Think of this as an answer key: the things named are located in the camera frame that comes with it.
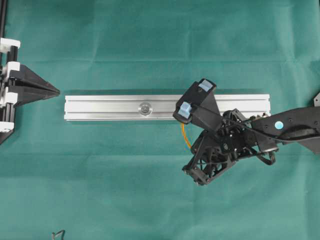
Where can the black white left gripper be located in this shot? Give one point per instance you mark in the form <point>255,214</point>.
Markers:
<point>29,88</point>

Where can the orange rubber band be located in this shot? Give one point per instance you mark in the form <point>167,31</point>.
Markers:
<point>185,137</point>

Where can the silver grooved shaft pulley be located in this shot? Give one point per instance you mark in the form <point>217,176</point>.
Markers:
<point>145,109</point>

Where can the green table cloth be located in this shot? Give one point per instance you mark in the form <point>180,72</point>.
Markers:
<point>123,180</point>

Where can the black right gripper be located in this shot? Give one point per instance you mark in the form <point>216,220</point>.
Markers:
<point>235,140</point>

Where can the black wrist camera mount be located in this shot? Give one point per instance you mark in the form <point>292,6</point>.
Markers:
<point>198,106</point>

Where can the black bent wire clip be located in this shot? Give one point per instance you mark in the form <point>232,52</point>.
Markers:
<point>60,234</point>

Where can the silver aluminium extrusion rail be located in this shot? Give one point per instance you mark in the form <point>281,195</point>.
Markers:
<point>125,107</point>

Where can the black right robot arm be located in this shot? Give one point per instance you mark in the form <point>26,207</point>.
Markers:
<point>299,125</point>

